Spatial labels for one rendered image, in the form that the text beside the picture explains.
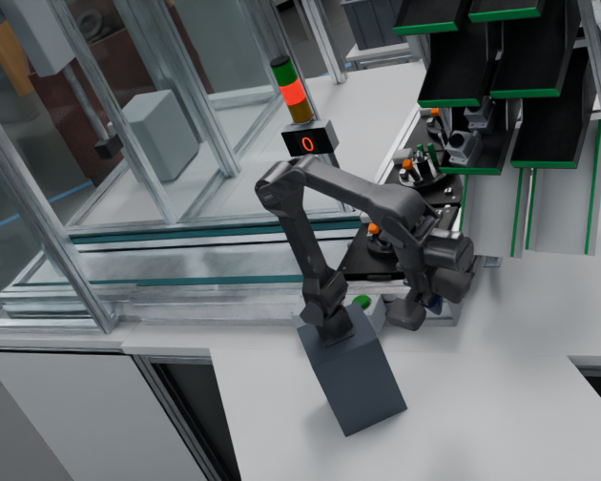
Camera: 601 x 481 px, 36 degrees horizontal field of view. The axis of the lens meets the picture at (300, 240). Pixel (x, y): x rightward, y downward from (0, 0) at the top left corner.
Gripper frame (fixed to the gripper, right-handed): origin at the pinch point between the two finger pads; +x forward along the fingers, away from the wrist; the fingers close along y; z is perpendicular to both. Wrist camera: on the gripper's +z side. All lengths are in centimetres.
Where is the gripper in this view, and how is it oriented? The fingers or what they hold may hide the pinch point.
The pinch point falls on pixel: (433, 301)
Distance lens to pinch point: 165.8
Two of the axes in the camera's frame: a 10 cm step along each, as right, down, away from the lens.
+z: 7.7, 2.0, -6.1
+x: 3.5, 6.7, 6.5
